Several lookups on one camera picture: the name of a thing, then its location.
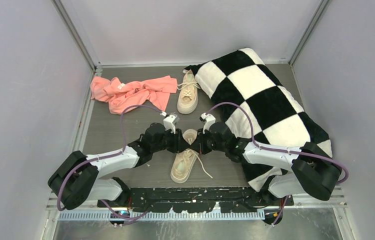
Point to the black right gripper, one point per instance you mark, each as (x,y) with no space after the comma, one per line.
(199,144)

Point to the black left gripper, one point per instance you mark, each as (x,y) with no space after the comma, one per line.
(179,143)

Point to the beige sneaker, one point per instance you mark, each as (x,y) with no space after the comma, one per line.
(183,164)
(188,94)

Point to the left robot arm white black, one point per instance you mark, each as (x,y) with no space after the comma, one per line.
(80,177)

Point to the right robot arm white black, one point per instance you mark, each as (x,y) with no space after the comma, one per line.
(310,169)

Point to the black white checkered pillow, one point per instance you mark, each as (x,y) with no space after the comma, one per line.
(254,104)

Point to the pink cloth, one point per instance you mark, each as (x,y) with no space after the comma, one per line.
(119,95)

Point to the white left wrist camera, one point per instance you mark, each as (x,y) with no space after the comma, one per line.
(170,121)

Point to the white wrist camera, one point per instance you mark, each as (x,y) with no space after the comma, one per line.
(170,121)
(208,120)

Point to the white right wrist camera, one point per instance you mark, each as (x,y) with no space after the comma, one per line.
(208,120)

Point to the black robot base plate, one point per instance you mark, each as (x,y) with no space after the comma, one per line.
(195,199)

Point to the aluminium front rail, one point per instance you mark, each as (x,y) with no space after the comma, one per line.
(299,201)

